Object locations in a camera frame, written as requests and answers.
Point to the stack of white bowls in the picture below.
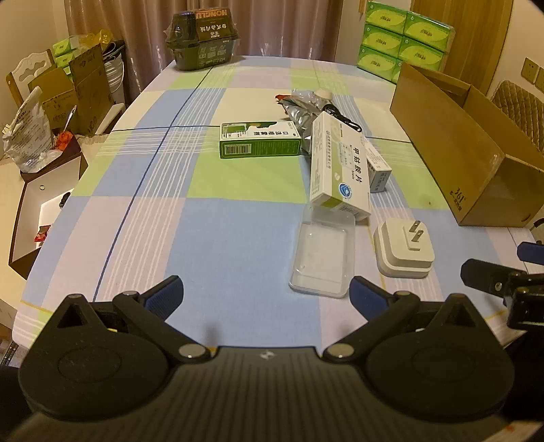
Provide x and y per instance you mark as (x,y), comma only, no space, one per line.
(114,76)

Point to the dark green wrapped bowl pack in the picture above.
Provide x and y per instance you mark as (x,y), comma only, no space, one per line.
(199,51)

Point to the clear packet with red header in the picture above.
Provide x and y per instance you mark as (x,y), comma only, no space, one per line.
(280,98)

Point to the quilted beige chair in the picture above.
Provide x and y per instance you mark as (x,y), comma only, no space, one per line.
(516,102)

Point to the stack of green tissue packs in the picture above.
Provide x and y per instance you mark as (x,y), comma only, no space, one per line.
(382,42)

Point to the green white spray medicine box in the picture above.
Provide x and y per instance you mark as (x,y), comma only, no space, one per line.
(259,146)

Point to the white speckled spoon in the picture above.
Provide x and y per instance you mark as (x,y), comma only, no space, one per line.
(324,92)

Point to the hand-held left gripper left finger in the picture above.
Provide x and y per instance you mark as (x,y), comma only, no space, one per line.
(163,293)

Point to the wooden door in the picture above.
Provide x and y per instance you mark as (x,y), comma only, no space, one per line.
(476,42)

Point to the silver foil bag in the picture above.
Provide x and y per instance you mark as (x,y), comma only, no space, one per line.
(306,114)

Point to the clear plastic case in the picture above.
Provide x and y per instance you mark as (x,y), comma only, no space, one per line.
(323,255)

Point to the yellow plastic bag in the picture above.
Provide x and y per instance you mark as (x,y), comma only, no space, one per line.
(95,38)

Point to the white carved chair back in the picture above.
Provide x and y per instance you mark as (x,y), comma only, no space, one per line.
(29,68)

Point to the beige wall socket plate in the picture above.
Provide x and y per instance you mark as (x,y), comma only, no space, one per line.
(530,70)
(541,78)

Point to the dark brown open carton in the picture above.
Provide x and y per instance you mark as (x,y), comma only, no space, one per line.
(46,204)

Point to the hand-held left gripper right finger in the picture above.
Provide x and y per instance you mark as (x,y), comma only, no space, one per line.
(367,293)

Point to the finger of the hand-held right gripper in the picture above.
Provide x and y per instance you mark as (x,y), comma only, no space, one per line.
(531,253)
(480,272)

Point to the crumpled white plastic bag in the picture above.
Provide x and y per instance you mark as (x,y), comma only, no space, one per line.
(27,127)

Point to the low cardboard carton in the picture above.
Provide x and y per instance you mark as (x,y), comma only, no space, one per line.
(51,95)

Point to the brown cardboard box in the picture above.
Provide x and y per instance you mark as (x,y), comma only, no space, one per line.
(446,140)

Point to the brown curtain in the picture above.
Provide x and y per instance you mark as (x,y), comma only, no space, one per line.
(140,34)

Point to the tall open cardboard carton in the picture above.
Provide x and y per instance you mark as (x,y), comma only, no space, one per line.
(87,85)

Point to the long white medicine box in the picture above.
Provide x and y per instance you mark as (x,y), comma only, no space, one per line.
(340,165)

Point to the white plug adapter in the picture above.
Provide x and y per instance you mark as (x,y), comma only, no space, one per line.
(403,250)

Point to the small grey white box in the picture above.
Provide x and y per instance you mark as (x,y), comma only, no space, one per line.
(378,170)

